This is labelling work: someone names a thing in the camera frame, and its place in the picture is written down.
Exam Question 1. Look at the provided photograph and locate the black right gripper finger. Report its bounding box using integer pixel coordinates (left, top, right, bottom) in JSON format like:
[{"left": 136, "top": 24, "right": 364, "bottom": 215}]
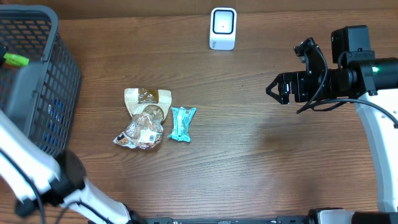
[
  {"left": 266, "top": 87, "right": 290, "bottom": 105},
  {"left": 266, "top": 73, "right": 285, "bottom": 91}
]

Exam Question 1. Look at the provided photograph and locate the teal snack packet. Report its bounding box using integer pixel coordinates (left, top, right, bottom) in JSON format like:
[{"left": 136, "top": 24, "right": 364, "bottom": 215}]
[{"left": 168, "top": 106, "right": 197, "bottom": 142}]

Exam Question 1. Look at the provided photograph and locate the beige nut snack bag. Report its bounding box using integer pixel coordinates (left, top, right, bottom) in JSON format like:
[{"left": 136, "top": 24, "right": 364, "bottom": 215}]
[{"left": 113, "top": 88, "right": 172, "bottom": 150}]

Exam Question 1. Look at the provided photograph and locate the green candy packet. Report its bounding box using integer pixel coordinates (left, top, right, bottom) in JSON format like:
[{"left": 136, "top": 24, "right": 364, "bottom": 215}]
[{"left": 3, "top": 53, "right": 30, "bottom": 68}]

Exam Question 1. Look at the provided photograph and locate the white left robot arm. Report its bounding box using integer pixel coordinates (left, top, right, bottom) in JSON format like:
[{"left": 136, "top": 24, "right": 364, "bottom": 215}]
[{"left": 1, "top": 113, "right": 145, "bottom": 223}]

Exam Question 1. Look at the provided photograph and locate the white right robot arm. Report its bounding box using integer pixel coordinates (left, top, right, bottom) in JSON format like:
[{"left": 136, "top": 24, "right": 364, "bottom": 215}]
[{"left": 266, "top": 25, "right": 397, "bottom": 223}]

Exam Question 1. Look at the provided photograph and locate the white barcode scanner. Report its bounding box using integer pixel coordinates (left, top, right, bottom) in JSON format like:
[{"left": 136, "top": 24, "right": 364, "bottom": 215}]
[{"left": 209, "top": 7, "right": 237, "bottom": 50}]

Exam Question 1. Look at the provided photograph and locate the grey plastic basket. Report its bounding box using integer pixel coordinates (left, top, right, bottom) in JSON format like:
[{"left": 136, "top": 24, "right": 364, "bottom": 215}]
[{"left": 1, "top": 5, "right": 81, "bottom": 157}]

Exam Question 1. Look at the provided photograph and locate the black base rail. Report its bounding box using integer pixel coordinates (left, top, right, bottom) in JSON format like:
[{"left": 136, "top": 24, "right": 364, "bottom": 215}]
[{"left": 129, "top": 215, "right": 308, "bottom": 224}]

